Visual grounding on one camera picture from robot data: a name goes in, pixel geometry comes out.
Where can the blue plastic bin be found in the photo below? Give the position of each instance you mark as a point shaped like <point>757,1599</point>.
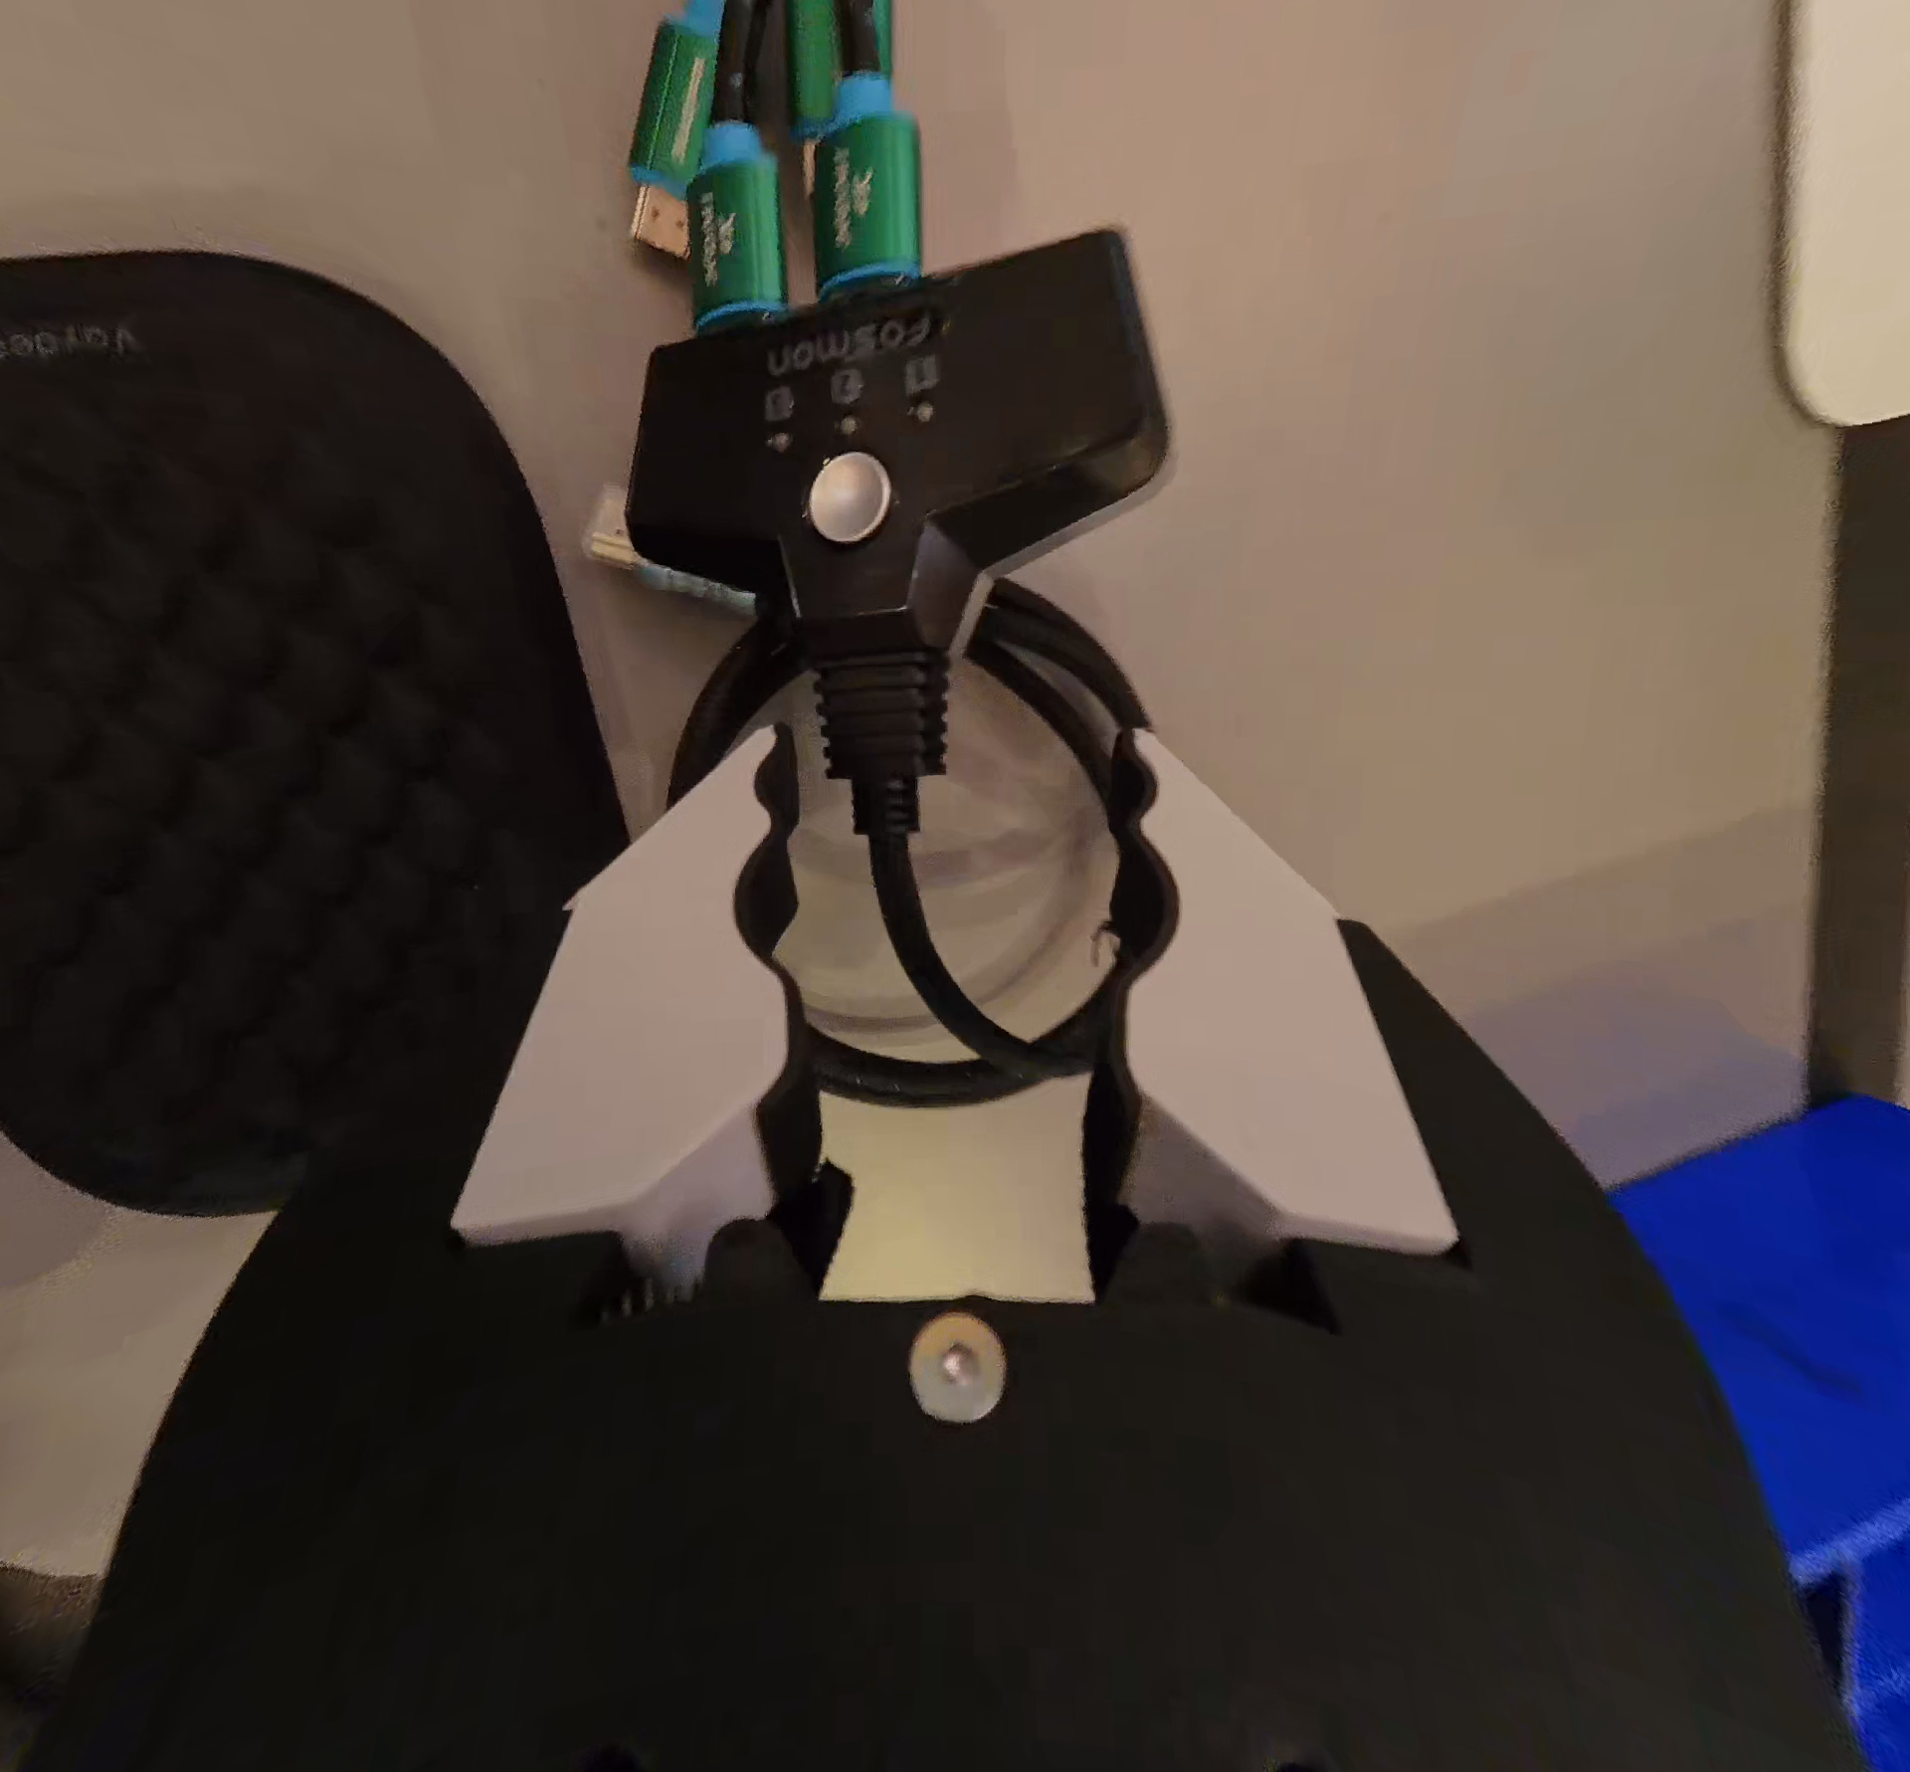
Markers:
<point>1776,1354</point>

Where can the black hdmi switch box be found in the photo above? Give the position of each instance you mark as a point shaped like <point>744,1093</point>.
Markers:
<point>970,370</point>

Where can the white tablet stand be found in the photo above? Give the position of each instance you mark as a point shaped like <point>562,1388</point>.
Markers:
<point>1857,159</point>

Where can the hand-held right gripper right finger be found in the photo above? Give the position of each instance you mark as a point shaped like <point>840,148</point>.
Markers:
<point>1285,1055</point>

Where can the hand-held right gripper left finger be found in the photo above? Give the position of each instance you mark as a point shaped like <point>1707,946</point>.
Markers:
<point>628,1024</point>

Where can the black textured pad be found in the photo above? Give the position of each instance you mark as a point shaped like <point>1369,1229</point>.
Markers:
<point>254,758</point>

